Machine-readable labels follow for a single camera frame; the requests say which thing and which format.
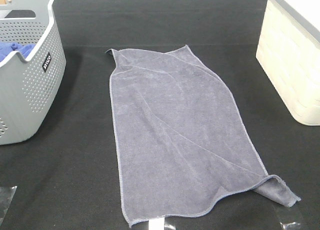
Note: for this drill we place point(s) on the left clear tape strip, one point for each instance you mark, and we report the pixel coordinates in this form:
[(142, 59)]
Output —
[(6, 196)]

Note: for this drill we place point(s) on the centre clear tape strip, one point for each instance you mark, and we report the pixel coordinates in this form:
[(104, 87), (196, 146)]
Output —
[(159, 224)]

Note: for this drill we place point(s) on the grey perforated laundry basket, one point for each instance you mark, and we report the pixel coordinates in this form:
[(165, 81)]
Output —
[(29, 84)]

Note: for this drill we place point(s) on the blue towel in basket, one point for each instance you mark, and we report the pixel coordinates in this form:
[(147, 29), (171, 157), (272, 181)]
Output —
[(7, 47)]

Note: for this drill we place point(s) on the cream plastic storage bin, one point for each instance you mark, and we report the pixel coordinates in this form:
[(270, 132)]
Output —
[(289, 53)]

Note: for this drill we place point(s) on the right clear tape strip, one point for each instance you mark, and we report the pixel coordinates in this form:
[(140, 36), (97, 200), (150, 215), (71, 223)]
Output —
[(291, 226)]

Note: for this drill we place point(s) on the black felt table mat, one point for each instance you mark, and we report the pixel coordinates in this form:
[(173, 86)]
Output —
[(66, 174)]

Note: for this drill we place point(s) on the dark grey towel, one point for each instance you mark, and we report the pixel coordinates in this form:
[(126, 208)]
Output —
[(181, 143)]

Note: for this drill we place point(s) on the clear tape strip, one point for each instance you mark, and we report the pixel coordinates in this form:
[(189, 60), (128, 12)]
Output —
[(159, 224), (291, 226), (6, 196)]

